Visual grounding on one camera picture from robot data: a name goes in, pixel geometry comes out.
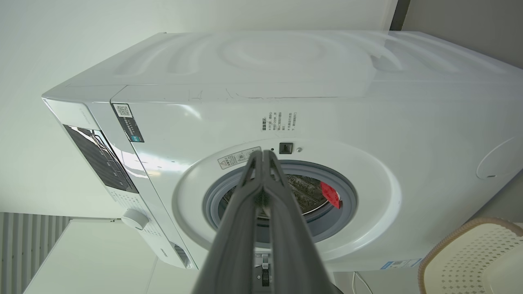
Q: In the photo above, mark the cream perforated laundry basket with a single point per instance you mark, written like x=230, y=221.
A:
x=474, y=261

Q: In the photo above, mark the dark baseboard strip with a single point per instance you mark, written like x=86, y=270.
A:
x=399, y=14

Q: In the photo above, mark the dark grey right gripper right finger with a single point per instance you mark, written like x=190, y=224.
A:
x=294, y=253

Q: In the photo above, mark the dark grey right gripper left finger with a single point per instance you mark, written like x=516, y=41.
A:
x=235, y=245

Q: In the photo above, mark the white cabinet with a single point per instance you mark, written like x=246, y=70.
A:
x=98, y=261

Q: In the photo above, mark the grey ribbed wall panel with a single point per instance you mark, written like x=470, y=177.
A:
x=28, y=241

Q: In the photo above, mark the red basketball jersey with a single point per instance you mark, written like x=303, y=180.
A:
x=331, y=195

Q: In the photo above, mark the white front-load washing machine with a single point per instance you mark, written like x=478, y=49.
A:
x=367, y=114

